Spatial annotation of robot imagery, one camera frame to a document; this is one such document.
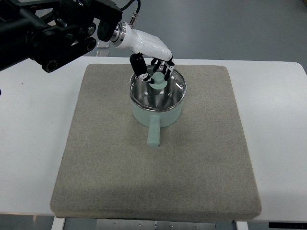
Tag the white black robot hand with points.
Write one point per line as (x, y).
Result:
(142, 43)

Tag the glass lid with green knob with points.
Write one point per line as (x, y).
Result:
(170, 94)

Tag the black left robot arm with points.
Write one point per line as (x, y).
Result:
(54, 33)

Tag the small clear floor plate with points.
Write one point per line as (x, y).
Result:
(103, 45)

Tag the mint green saucepan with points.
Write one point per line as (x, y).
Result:
(155, 120)

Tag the beige fabric mat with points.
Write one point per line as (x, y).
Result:
(114, 167)

